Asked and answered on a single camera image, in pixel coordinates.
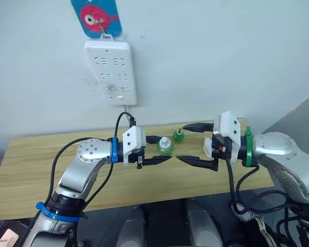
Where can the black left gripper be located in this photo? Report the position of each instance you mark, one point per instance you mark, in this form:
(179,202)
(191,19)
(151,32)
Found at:
(140,157)

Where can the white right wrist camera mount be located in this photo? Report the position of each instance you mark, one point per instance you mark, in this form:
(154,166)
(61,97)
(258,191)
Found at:
(230,123)

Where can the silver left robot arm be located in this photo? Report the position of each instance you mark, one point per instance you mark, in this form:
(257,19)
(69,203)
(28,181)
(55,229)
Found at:
(90,151)

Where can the green bottle with wick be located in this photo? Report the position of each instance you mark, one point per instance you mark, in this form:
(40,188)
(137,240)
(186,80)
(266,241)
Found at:
(177,136)

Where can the white wall power strip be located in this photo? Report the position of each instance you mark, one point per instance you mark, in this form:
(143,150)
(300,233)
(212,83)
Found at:
(118,77)

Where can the silver metal hook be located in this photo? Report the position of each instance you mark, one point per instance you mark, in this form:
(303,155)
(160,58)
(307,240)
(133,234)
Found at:
(102,27)

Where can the green wrist zip tie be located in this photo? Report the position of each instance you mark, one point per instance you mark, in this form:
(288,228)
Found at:
(248,154)

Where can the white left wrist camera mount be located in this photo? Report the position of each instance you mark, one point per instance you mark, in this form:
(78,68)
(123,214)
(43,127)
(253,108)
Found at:
(132,136)

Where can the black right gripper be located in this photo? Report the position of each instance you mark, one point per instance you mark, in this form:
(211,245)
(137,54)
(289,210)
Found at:
(225,144)

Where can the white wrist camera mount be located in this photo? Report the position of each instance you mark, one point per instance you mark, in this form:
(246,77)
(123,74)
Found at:
(132,136)
(230,123)

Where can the pink rectangular tag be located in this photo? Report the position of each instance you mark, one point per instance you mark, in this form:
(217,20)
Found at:
(7,238)

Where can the white mosquito repellent heater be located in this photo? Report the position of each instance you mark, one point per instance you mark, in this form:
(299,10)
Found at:
(208,148)

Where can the blue wrist zip tie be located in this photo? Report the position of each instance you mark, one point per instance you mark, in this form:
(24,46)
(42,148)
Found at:
(114,151)

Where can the blue fish wall hook plate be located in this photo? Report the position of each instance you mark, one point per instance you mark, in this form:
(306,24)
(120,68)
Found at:
(113,28)

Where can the green liquid bottle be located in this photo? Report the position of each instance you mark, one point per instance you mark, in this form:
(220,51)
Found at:
(170,151)

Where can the grey rounded shape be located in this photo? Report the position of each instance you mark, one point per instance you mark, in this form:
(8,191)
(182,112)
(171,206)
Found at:
(203,226)
(131,229)

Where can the white bottle cap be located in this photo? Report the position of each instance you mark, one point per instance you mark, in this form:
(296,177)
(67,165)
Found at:
(165,142)

